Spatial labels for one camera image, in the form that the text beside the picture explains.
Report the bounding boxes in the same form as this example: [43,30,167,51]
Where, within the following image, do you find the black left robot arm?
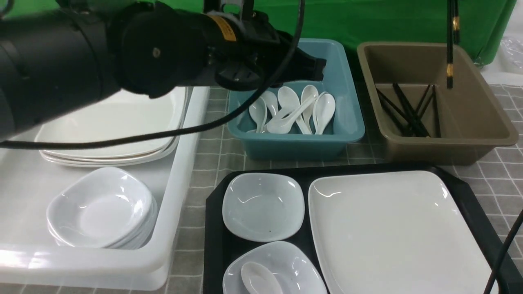
[0,0,326,149]

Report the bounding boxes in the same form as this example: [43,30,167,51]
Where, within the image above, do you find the teal plastic bin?
[228,38,365,161]

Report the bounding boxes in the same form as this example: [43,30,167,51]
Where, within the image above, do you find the green cloth backdrop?
[0,0,517,78]

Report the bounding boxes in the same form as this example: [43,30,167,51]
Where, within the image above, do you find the black chopstick gold band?
[446,0,454,89]

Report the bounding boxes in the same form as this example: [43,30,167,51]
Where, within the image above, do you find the top stacked white plate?
[35,87,188,143]

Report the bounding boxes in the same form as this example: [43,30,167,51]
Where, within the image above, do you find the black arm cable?
[0,0,306,149]

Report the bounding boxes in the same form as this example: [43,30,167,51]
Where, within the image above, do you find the large white rice plate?
[308,170,491,294]

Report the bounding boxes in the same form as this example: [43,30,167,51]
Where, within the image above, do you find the stack of white plates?
[40,88,188,166]

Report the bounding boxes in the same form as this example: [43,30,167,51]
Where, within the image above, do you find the clear plastic bag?
[499,36,523,75]

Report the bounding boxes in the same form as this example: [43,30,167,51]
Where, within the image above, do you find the grey checked tablecloth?
[1,93,522,294]

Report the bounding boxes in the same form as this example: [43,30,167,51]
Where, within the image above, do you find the stack of white bowls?
[46,167,159,250]

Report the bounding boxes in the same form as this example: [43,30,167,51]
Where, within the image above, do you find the black serving tray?
[202,162,502,294]

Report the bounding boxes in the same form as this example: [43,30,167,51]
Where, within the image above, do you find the brown plastic bin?
[357,42,518,165]

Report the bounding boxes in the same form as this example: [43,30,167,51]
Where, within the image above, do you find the black chopsticks in bin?
[376,83,442,138]

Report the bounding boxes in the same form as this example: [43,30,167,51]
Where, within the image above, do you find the small grey bowl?
[222,241,327,294]
[222,172,306,243]

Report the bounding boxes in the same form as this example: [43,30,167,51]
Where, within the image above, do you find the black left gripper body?
[207,11,326,91]

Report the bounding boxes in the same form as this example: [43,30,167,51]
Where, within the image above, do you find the large white plastic bin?
[0,84,210,291]

